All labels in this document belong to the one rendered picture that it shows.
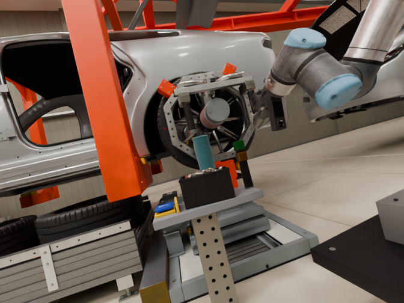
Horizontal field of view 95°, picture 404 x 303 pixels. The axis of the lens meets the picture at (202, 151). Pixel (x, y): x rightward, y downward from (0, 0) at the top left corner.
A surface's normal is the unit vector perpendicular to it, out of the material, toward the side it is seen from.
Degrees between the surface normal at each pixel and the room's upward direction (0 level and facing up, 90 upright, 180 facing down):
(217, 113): 90
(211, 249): 90
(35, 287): 90
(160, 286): 90
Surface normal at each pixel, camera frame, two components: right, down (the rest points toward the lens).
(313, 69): -0.66, -0.02
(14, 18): 0.29, -0.09
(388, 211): -0.93, 0.22
